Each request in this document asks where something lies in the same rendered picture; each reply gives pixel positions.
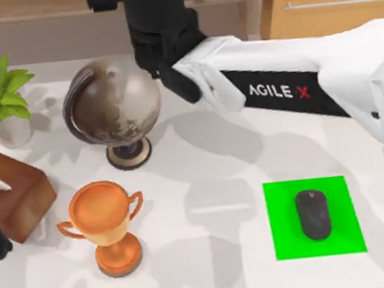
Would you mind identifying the black computer mouse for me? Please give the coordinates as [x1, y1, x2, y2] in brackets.
[294, 188, 334, 243]

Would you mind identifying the wooden tissue box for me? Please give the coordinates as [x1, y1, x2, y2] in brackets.
[0, 136, 62, 246]

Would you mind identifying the bronze trophy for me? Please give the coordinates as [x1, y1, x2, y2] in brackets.
[52, 177, 152, 284]

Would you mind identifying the long metal handle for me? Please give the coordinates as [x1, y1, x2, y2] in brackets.
[283, 0, 384, 11]

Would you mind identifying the green mouse mat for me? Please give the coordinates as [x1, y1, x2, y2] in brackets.
[261, 173, 368, 263]

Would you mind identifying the brown and grey globe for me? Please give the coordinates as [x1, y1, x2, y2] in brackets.
[58, 52, 169, 177]

